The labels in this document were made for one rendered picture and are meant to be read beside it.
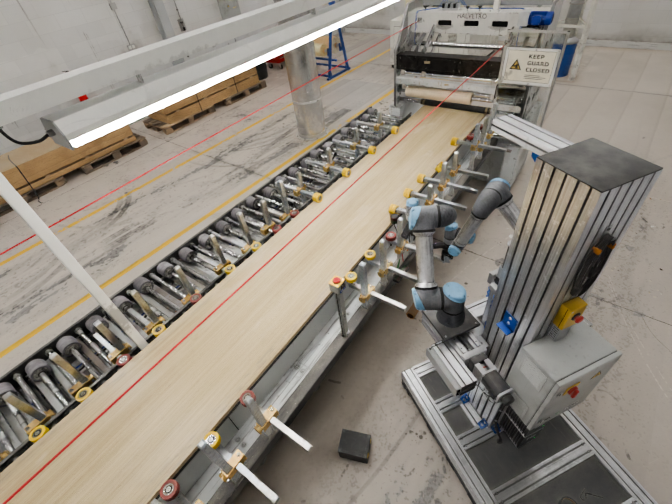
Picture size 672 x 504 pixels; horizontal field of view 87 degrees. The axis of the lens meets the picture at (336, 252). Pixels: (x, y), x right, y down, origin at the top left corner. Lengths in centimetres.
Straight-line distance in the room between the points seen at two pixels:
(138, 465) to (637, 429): 304
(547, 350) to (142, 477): 193
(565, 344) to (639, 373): 172
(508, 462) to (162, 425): 199
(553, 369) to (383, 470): 143
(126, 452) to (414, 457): 174
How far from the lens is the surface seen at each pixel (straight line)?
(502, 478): 265
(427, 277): 186
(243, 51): 158
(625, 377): 351
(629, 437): 327
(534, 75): 428
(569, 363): 184
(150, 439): 222
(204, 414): 214
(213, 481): 231
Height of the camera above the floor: 270
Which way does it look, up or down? 43 degrees down
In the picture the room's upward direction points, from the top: 9 degrees counter-clockwise
